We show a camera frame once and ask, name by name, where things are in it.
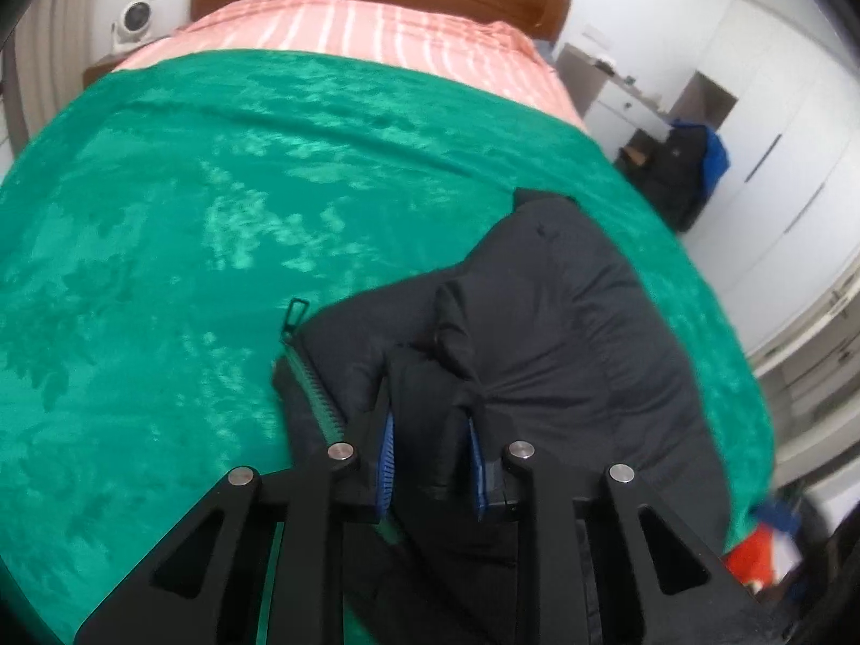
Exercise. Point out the wooden nightstand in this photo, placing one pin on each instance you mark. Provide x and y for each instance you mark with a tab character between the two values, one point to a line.
101	67

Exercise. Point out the dark clothes with blue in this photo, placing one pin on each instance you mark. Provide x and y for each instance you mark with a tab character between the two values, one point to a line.
678	175

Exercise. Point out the green plush blanket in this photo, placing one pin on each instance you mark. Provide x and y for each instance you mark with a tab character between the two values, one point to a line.
168	248

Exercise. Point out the white sheer curtain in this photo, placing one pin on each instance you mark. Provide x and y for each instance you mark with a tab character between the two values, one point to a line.
44	47

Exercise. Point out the pink striped bedsheet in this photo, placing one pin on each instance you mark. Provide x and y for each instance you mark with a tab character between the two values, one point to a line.
349	30

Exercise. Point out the red and blue item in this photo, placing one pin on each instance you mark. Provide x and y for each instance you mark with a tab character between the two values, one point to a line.
759	551

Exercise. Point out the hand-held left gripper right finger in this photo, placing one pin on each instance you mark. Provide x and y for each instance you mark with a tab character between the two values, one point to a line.
478	477

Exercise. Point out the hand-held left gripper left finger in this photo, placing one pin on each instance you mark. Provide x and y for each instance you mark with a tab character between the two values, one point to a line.
385	467

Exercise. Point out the black puffer jacket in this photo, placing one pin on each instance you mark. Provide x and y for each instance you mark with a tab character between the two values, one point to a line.
571	322

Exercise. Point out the white wardrobe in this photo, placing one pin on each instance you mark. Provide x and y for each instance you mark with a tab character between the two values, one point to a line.
786	148

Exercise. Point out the blue cloth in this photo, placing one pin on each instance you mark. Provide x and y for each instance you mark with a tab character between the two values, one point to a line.
716	154

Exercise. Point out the white bedside cabinet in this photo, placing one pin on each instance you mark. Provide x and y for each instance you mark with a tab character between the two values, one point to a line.
608	101

